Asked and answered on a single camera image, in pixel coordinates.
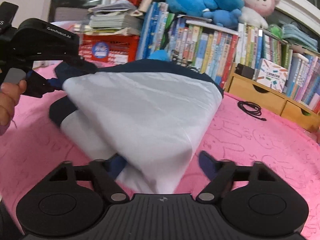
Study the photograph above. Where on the miniature bicycle model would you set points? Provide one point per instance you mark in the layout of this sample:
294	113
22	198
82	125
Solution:
183	63

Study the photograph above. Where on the stack of papers and books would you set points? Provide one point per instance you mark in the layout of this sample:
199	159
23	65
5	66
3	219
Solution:
118	18

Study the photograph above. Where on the row of upright books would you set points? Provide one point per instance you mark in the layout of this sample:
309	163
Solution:
213	49

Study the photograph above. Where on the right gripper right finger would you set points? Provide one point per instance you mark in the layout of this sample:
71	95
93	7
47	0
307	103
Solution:
252	199

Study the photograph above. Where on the red plastic crate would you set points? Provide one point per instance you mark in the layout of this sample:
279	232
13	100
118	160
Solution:
112	49

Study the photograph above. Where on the blue plush ball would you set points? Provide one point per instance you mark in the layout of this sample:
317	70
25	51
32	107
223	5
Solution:
160	55

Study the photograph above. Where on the blue plush toy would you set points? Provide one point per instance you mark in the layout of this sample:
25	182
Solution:
224	13

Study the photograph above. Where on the navy and white jacket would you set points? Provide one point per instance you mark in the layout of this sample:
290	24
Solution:
152	113

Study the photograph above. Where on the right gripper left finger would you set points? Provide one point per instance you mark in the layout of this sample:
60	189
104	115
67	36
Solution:
69	200

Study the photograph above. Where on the folded teal towels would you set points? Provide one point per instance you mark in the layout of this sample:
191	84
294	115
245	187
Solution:
294	35

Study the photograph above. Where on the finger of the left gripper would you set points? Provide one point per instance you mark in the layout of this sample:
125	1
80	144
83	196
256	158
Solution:
37	85

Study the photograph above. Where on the small black box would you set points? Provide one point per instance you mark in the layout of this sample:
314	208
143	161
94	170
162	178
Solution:
244	71

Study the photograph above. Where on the green round toy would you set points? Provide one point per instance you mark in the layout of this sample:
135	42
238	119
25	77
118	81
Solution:
275	30

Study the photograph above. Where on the left hand pink sleeve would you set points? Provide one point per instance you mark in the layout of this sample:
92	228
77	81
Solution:
9	98

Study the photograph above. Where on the pink bunny plush toy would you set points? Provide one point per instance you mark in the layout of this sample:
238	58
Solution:
254	12

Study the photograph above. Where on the white label printer box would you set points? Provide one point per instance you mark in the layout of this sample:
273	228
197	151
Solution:
271	75

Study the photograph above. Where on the wooden drawer organizer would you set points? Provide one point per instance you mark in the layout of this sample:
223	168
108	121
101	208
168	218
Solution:
272	100

